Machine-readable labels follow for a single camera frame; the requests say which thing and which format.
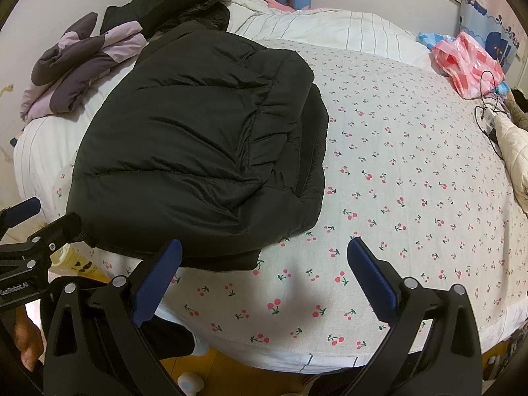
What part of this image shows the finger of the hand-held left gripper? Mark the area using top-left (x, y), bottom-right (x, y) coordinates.
top-left (0, 197), bottom-right (42, 228)
top-left (0, 212), bottom-right (83, 271)

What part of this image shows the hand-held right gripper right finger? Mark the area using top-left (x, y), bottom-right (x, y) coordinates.
top-left (346, 237), bottom-right (483, 396)

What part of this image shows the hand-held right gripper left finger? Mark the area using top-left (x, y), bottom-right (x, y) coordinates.
top-left (41, 238), bottom-right (183, 396)

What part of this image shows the black puffer jacket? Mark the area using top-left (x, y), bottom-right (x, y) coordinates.
top-left (66, 20), bottom-right (329, 272)

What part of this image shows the person's left hand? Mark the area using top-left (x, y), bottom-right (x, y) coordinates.
top-left (12, 314), bottom-right (45, 373)

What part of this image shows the yellow printed packet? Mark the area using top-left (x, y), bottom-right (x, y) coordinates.
top-left (49, 243), bottom-right (106, 283)

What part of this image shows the person's black trouser leg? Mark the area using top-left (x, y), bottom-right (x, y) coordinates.
top-left (138, 315), bottom-right (195, 359)

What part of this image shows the white round object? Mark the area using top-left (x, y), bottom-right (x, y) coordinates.
top-left (177, 371), bottom-right (207, 394)

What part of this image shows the purple patchwork jacket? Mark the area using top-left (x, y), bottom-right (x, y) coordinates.
top-left (20, 12), bottom-right (148, 122)

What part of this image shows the brown fuzzy cloth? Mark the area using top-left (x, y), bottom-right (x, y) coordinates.
top-left (505, 88), bottom-right (528, 132)

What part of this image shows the pink plastic bag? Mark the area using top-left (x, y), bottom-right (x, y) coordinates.
top-left (431, 31), bottom-right (506, 100)

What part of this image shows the black hooded jacket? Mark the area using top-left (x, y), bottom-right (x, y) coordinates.
top-left (100, 0), bottom-right (235, 42)

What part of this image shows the striped white duvet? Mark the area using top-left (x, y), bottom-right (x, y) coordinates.
top-left (12, 0), bottom-right (442, 203)

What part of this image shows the pink and blue curtain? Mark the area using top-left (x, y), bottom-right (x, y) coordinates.
top-left (459, 0), bottom-right (522, 77)

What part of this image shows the pink cloth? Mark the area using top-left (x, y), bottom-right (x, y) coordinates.
top-left (251, 0), bottom-right (297, 12)

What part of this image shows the black cable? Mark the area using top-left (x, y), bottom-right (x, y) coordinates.
top-left (474, 69), bottom-right (512, 157)

